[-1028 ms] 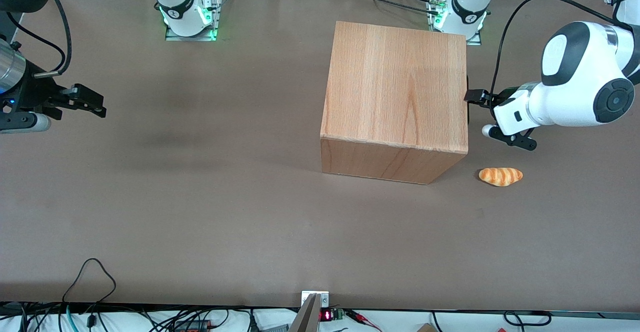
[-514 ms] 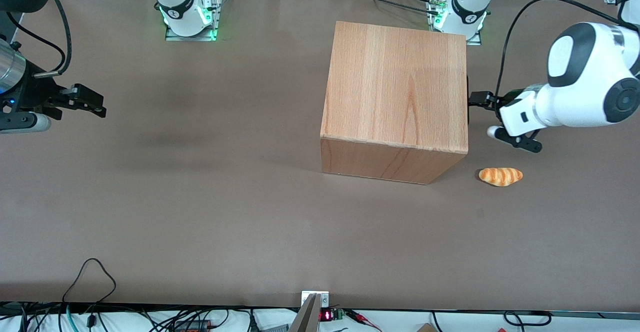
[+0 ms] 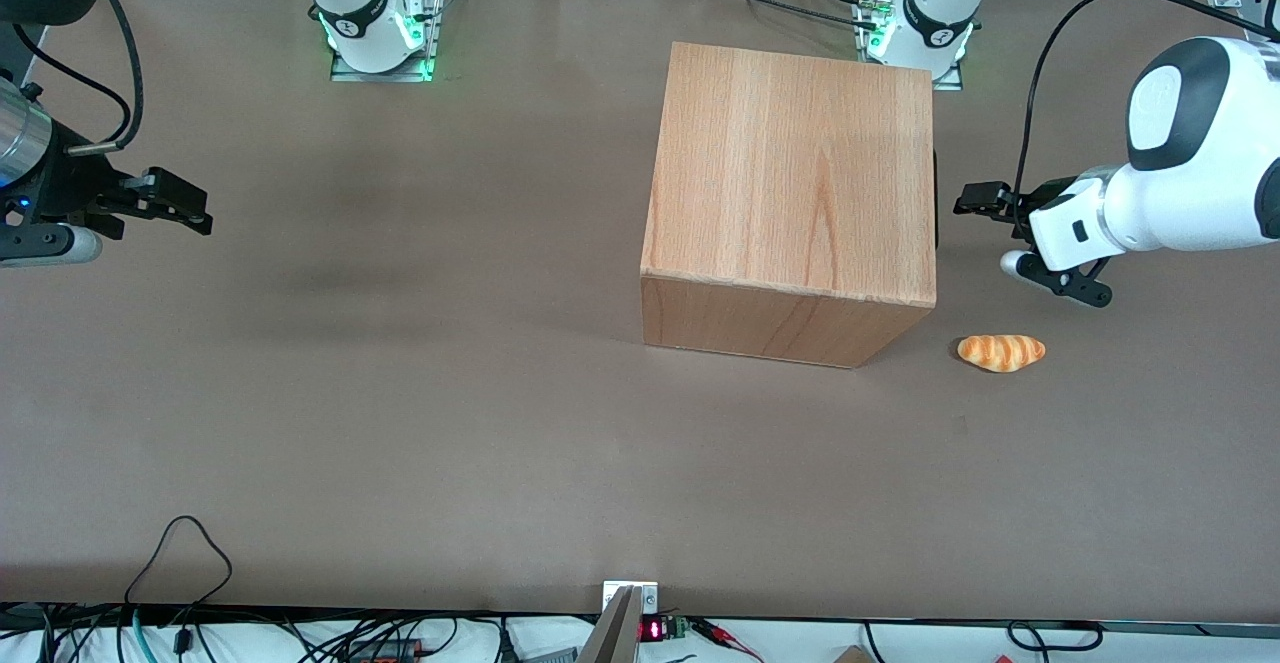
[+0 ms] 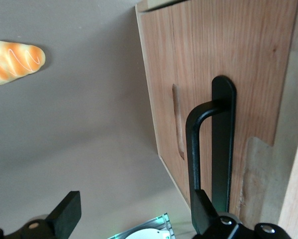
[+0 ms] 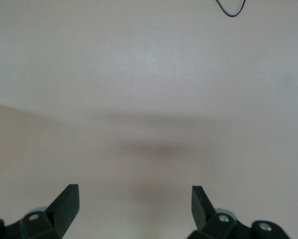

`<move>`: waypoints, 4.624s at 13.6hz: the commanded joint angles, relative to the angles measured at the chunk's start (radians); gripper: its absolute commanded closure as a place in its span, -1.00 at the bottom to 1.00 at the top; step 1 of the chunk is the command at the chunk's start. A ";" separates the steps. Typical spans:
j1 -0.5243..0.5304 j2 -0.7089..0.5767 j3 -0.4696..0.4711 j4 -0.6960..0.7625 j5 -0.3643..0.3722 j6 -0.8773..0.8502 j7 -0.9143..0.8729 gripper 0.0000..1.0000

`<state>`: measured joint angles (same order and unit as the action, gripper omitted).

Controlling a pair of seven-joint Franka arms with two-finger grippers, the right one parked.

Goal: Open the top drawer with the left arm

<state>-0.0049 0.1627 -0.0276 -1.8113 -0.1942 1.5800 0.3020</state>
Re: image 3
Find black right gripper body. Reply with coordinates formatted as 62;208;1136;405
0;142;132;241

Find light wooden drawer cabinet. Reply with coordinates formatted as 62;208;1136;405
640;41;938;370

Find orange striped toy bread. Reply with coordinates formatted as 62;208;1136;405
957;333;1047;374

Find red clip test leads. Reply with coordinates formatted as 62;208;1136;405
688;618;767;663

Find grey slanted beam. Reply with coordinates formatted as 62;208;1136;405
577;586;644;663

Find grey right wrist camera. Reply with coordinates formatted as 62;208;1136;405
0;226;104;268

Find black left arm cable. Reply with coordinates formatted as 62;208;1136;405
1012;0;1251;214

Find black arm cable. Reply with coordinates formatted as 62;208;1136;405
1012;0;1251;214
10;0;147;156

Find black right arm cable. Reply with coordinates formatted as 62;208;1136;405
10;0;147;156

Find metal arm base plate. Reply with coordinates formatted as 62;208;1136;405
330;0;445;83
853;0;967;92

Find black cable across table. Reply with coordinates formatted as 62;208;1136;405
695;0;886;32

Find black looped thin cable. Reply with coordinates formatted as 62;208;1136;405
123;515;234;610

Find black coiled cable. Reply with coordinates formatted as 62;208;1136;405
1005;620;1105;653

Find small metal bracket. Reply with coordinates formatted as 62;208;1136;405
602;580;661;617

